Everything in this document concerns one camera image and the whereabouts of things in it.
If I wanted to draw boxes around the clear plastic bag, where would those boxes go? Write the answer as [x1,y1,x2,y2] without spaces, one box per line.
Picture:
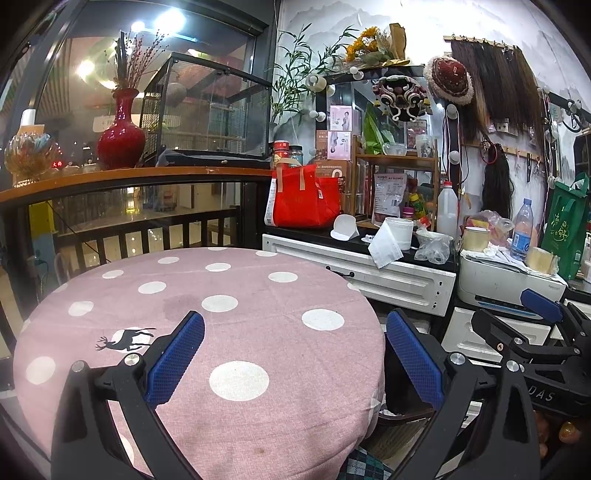
[414,228,455,265]

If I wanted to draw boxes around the decorative lion mask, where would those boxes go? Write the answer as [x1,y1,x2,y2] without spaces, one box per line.
[373,74,432,123]

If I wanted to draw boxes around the pink orange snack bag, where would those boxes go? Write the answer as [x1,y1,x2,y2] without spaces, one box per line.
[468,210,515,247]

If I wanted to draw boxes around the white plastic jug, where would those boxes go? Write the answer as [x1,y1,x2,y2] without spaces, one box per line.
[436,181,459,238]

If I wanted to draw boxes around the white round tub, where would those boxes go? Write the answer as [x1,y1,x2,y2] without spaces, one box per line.
[384,217,415,251]

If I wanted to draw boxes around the brown hair extensions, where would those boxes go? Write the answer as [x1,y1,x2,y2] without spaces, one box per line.
[450,39,541,144]

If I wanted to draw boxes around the wooden shelf rack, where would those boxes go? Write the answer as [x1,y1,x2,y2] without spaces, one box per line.
[353,148,441,232]

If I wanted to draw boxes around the white paper towel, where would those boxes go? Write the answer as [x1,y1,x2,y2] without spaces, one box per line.
[368,226,403,269]

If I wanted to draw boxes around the white labelled food packet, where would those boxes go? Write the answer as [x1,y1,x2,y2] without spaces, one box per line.
[373,173,408,217]

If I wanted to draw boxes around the red round embroidered hat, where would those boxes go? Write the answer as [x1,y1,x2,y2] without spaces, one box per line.
[424,54,475,106]

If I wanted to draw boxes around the green checkered cloth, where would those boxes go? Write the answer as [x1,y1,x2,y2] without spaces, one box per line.
[346,448,393,480]

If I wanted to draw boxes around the dried flower branches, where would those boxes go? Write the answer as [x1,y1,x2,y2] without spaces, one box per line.
[104,30,167,90]

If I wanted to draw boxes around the blue label water bottle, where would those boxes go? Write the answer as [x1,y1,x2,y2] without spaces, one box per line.
[510,198,534,261]

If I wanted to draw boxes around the sunflower bouquet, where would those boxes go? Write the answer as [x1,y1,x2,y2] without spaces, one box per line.
[344,23,409,70]

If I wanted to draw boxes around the white printer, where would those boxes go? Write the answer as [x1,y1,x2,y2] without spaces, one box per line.
[458,251,568,319]

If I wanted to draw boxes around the round table pink polka-dot cloth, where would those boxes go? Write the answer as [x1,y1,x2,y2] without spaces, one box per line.
[13,248,386,478]

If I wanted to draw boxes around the brown cardboard boxes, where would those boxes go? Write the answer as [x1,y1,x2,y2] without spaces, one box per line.
[316,130,356,215]

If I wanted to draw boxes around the pile of papers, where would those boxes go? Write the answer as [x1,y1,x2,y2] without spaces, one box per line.
[461,244,566,282]

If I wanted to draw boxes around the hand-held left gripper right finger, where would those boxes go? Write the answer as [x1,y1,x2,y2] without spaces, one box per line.
[385,307,541,480]

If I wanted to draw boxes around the glass display case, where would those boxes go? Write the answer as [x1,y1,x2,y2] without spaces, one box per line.
[139,52,274,168]

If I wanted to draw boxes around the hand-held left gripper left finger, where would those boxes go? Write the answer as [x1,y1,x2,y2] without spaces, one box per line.
[50,311,206,480]

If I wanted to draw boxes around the wooden top black railing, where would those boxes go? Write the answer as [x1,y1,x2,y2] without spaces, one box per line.
[0,166,273,301]

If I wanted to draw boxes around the glass candy jar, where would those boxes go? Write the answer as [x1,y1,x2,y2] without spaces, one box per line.
[4,131,61,188]

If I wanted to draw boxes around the white cabinet drawer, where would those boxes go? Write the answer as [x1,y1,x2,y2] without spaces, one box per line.
[441,307,552,365]

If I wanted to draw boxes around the long black hairpiece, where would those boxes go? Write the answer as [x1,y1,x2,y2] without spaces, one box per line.
[482,154,514,227]

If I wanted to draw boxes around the green bamboo plant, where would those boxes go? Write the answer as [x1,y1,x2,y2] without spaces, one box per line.
[272,23,358,125]

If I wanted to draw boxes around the white plastic scoop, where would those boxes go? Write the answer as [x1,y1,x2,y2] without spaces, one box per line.
[331,213,361,241]

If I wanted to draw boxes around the white pink picture box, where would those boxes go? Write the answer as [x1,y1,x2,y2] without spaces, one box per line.
[329,105,354,132]

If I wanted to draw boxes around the green tote bag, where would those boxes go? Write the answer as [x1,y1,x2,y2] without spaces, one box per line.
[541,173,591,281]

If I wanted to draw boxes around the red tote bag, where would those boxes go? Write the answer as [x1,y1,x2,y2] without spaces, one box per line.
[265,164,341,229]

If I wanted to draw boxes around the cream lidded container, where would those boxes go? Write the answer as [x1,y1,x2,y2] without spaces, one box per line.
[462,226,490,252]

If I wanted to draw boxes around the red ceramic vase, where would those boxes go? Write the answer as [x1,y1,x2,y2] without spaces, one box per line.
[96,88,147,171]

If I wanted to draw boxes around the white dresser drawer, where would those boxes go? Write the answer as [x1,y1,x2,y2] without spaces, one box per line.
[262,233,457,317]

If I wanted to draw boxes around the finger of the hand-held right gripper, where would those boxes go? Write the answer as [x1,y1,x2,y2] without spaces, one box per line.
[520,287,591,345]
[470,307,583,371]

